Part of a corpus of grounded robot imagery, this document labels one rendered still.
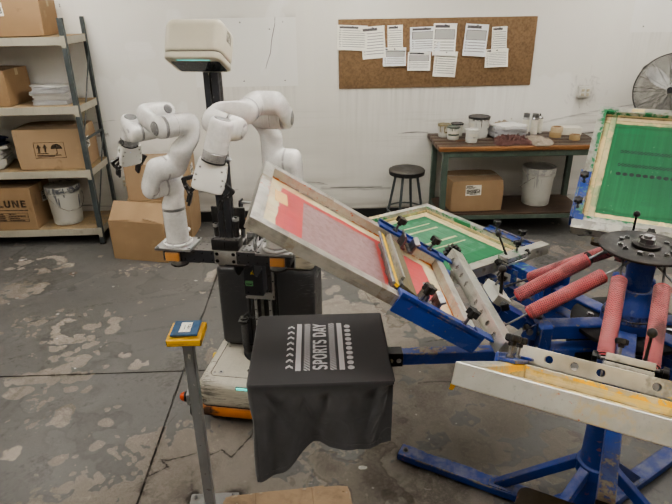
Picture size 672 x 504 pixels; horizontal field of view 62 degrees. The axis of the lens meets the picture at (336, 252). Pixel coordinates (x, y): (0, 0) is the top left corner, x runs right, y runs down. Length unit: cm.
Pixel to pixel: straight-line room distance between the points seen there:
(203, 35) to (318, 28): 348
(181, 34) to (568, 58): 448
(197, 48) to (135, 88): 374
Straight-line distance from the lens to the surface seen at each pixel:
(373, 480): 289
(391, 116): 566
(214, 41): 208
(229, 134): 176
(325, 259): 157
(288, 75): 556
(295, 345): 206
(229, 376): 309
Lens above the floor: 208
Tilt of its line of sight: 24 degrees down
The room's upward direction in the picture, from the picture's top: 1 degrees counter-clockwise
